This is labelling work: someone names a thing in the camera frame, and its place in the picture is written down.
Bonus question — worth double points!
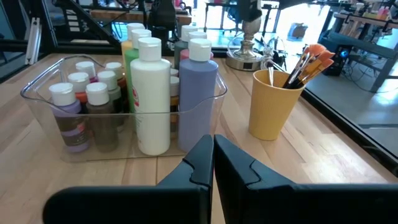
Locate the small purple paint bottle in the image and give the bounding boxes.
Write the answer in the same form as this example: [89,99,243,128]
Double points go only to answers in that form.
[49,82,91,154]

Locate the black box with LED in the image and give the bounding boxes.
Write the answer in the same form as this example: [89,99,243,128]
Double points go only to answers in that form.
[322,45,353,77]

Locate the clear lamp cord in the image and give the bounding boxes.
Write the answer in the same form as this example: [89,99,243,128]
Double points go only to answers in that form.
[226,32,282,72]

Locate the large teal paint bottle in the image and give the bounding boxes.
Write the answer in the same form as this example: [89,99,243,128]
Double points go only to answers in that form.
[173,24,200,69]

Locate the large yellow paint bottle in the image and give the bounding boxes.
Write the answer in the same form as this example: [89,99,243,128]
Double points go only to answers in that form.
[120,22,146,68]

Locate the brown cardboard box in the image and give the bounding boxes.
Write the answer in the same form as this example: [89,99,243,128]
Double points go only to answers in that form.
[287,22,308,40]

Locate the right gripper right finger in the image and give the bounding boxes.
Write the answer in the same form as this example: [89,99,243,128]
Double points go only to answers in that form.
[215,134,295,224]

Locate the white shade table lamp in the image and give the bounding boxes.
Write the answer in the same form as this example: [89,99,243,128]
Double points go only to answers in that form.
[225,15,267,72]

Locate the small yellow paint bottle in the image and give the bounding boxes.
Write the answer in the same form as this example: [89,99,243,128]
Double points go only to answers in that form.
[169,76,180,138]

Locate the black brush orange bristles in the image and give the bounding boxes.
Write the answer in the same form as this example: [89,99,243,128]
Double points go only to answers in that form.
[289,50,336,90]

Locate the white pole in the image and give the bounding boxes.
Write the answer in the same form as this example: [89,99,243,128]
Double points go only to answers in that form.
[24,17,42,65]

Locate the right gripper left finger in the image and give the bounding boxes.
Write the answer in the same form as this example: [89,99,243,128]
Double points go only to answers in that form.
[157,134,215,224]

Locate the large blue paint bottle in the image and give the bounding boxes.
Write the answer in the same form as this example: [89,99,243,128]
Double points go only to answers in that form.
[177,38,220,153]

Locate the large white paint bottle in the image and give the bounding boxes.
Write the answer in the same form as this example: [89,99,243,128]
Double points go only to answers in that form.
[129,37,172,156]

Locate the small dark brown paint bottle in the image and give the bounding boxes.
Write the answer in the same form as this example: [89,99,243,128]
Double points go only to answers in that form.
[85,82,119,153]

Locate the black handled paintbrush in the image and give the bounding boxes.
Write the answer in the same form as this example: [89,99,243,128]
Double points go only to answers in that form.
[284,52,311,90]

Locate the clear plastic bin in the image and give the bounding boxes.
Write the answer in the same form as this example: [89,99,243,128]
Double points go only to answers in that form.
[20,54,228,163]

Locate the orange plastic cup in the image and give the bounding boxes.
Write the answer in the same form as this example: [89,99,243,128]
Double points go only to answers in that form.
[248,68,307,141]

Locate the dark background workbench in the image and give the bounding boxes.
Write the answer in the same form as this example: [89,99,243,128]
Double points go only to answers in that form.
[320,12,398,94]

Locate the fan brush orange bristles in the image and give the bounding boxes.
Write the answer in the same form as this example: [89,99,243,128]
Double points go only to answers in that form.
[282,43,327,90]

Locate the large pink paint bottle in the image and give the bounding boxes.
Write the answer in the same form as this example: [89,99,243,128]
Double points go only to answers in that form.
[179,30,215,62]

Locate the large green paint bottle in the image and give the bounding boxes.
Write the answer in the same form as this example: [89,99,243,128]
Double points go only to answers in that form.
[124,29,152,114]

